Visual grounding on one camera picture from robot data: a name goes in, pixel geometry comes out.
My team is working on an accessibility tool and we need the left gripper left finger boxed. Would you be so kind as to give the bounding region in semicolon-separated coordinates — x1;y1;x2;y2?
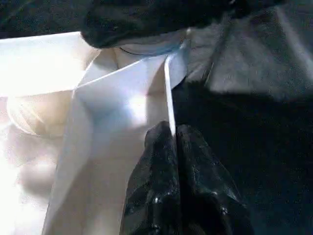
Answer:
121;121;183;235

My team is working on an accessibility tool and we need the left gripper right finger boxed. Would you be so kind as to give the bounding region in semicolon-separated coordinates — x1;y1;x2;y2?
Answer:
175;124;254;235

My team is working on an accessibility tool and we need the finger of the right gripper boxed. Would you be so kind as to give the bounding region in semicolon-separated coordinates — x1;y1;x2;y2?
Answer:
84;0;247;48

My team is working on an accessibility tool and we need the white plastic table top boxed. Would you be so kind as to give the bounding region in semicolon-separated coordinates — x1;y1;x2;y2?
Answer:
0;30;190;235

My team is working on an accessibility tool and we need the black shiny mat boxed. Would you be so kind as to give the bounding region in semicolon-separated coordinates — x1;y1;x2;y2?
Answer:
0;0;313;235

